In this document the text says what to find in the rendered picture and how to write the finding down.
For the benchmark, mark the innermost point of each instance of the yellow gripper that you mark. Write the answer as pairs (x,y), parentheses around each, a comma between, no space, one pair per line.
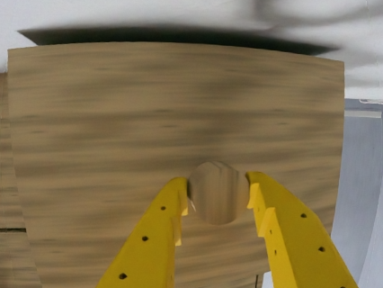
(300,251)

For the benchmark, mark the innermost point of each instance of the wooden chest of drawers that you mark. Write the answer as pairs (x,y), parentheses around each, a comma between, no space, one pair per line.
(21,234)

